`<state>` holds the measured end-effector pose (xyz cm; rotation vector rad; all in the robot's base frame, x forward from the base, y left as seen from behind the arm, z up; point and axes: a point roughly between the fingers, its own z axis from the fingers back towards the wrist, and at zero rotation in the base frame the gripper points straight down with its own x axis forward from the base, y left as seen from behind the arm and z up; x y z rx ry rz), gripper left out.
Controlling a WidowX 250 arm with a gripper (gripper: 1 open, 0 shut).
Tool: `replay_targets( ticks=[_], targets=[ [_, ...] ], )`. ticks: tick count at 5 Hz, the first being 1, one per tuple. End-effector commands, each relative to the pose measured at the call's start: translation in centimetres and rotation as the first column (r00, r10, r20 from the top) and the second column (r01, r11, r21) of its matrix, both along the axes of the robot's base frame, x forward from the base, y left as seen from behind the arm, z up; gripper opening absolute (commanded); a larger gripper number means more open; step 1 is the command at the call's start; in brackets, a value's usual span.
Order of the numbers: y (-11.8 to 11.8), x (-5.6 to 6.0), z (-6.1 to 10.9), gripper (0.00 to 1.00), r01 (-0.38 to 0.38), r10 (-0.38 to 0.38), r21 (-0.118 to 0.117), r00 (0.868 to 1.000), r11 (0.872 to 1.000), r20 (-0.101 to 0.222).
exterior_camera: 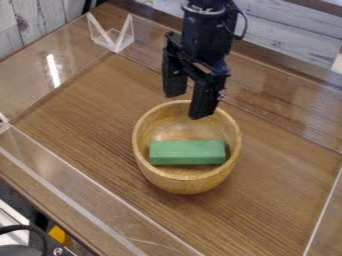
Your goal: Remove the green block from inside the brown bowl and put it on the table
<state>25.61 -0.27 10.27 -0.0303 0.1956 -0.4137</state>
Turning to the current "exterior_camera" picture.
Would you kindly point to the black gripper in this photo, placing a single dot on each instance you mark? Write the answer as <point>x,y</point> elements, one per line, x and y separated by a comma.
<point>204,43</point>

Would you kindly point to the brown wooden bowl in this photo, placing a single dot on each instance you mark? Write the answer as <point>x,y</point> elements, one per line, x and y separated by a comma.
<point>166,122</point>

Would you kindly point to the green rectangular block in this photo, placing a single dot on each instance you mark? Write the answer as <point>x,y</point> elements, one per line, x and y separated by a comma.
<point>188,152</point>

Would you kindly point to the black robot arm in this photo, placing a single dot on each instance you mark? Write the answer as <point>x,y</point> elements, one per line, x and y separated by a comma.
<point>242,25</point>

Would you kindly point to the yellow and black device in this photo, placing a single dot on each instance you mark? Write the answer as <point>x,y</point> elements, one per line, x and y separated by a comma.
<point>59,235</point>

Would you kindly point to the clear acrylic corner bracket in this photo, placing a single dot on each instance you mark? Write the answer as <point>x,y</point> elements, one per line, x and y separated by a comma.
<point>114,40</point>

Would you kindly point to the clear acrylic tray wall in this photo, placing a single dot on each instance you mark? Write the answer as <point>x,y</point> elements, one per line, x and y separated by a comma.
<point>101,220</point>

